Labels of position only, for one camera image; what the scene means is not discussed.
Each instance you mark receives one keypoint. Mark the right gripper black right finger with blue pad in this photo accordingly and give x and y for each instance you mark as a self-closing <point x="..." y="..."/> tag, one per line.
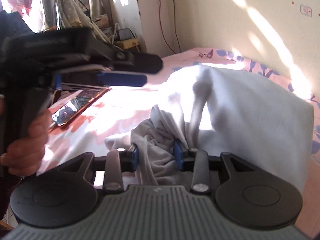
<point x="244" y="193"/>

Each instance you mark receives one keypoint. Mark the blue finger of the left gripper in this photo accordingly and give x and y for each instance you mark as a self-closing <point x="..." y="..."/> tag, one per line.
<point x="117" y="79"/>

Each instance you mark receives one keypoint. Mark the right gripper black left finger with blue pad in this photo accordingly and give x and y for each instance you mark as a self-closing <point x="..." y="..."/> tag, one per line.
<point x="71" y="191"/>

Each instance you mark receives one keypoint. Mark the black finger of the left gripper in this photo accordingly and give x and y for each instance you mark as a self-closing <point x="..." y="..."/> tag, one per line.
<point x="136" y="62"/>

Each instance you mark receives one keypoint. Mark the white cloth garment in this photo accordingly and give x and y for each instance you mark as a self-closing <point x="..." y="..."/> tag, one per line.
<point x="221" y="110"/>

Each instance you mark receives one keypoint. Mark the person's left hand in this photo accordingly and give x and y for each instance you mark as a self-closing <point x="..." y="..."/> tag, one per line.
<point x="24" y="156"/>

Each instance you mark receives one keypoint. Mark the yellow box on side table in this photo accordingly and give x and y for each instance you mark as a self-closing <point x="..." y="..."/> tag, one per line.
<point x="127" y="44"/>

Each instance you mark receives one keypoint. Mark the black power adapter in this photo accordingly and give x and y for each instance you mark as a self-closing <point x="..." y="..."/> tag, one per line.
<point x="125" y="34"/>

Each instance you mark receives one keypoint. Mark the pink floral bed sheet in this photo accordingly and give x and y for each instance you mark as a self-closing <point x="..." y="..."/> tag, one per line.
<point x="123" y="108"/>

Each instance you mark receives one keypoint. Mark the smartphone with red case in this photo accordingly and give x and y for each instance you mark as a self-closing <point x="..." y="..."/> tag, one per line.
<point x="67" y="109"/>

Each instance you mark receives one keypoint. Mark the white wall sticker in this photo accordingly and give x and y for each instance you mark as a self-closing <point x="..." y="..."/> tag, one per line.
<point x="306" y="10"/>

